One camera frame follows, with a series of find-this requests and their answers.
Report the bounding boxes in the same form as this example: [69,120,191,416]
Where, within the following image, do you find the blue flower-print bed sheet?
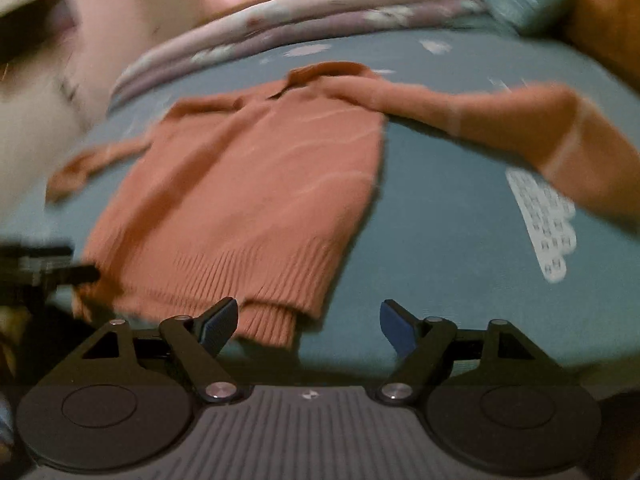
[0,25,640,376]

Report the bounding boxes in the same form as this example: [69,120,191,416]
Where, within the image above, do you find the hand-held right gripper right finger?
[377,299,541,405]

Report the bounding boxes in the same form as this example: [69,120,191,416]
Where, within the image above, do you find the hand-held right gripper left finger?
[80,296,240,404]

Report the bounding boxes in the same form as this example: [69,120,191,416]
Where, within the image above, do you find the folded floral quilt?
[107,0,493,111]

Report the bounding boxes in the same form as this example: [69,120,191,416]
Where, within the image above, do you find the dark screen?
[0,0,81,66]

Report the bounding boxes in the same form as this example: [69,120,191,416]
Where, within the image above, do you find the orange knit sweater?
[45,61,640,348]

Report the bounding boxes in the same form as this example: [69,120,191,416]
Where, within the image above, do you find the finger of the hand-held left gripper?
[42,264,101,287]

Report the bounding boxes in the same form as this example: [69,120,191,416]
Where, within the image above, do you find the wooden headboard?
[565,0,640,61]

